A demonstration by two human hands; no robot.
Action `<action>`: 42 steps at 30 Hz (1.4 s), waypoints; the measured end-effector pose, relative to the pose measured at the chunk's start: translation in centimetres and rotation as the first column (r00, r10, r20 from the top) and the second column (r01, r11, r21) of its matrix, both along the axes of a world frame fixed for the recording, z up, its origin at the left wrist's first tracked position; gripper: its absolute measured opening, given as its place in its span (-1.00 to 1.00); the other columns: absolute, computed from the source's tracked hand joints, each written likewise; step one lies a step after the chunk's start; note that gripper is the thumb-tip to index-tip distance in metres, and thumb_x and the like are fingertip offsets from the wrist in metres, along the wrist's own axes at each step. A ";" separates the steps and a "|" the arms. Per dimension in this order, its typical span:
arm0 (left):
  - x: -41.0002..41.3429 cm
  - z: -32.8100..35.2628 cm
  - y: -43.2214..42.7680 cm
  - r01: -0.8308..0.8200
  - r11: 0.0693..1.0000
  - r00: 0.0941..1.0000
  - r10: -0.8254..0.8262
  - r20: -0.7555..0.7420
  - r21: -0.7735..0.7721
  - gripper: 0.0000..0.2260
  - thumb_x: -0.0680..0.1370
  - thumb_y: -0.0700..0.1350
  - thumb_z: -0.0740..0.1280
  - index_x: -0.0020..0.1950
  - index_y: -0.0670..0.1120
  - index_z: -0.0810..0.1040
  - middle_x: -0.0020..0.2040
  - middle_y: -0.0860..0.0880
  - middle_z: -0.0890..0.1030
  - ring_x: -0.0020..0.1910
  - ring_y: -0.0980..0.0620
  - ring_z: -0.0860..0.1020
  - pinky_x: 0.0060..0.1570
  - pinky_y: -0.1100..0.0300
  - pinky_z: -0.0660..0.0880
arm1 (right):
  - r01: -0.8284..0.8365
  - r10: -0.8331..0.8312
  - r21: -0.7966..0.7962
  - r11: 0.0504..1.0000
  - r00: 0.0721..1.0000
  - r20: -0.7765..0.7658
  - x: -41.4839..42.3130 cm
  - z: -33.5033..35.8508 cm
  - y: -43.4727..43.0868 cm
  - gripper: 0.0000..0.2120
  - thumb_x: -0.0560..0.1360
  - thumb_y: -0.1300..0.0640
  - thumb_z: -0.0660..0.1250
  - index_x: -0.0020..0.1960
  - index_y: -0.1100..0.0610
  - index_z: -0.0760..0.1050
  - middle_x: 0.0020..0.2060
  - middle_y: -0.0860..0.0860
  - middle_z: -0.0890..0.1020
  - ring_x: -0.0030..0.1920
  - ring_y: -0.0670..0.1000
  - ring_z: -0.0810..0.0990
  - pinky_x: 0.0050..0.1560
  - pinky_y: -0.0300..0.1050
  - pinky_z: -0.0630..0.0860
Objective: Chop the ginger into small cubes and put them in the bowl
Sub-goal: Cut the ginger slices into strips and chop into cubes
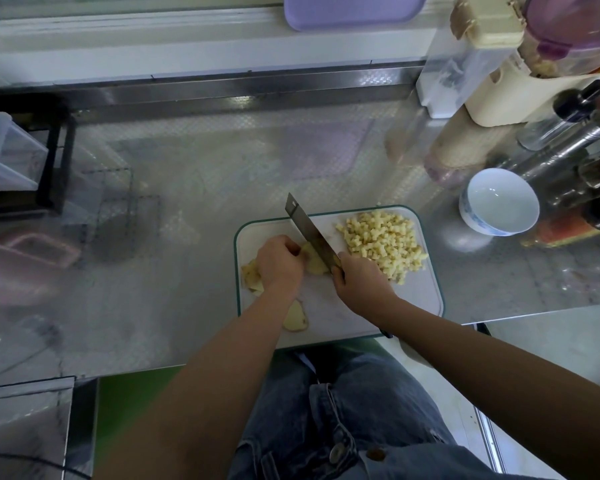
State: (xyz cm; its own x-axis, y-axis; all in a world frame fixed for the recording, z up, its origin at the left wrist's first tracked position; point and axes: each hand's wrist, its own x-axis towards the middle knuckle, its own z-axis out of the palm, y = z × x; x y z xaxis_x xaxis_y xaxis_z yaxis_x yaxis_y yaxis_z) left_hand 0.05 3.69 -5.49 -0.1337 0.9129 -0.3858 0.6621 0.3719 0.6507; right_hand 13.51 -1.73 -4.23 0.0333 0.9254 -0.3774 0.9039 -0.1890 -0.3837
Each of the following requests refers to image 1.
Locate person's left hand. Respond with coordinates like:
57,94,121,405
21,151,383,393
256,233,307,301

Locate person's right hand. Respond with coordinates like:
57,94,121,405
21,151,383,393
332,251,401,326

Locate pile of yellow potato slices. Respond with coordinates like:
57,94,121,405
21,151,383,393
241,257,311,333

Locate pile of diced potato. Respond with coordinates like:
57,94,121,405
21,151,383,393
336,209,430,286

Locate steel cleaver knife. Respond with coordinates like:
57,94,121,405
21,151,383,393
284,191,343,274

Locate white bowl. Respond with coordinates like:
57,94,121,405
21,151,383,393
459,167,541,238

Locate person's left forearm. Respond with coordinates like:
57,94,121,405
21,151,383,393
95,289,296,480

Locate person's right forearm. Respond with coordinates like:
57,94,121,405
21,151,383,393
380,303,600,480

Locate person's blue jeans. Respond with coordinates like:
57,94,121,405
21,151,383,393
228,345,521,480

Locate white cutting board green rim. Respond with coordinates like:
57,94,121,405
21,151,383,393
233,203,447,350

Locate green mat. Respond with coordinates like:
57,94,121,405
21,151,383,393
95,367,186,466

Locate cream plastic canister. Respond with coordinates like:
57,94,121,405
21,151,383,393
465,55,600,129

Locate clear container cream lid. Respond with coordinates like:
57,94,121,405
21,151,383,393
416,0,527,120

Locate black metal rack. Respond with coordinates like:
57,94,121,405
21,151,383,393
0,95,78,221

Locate glass bottle black cap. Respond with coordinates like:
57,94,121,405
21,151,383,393
517,79,600,152

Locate purple plastic cutting board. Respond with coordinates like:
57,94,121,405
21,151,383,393
283,0,429,33

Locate clear plastic storage box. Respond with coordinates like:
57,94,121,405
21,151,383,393
0,111,49,193

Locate steel bin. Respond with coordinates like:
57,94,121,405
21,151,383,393
0,375,76,480

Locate purple lid food container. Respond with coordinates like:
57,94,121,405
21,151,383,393
518,0,600,79

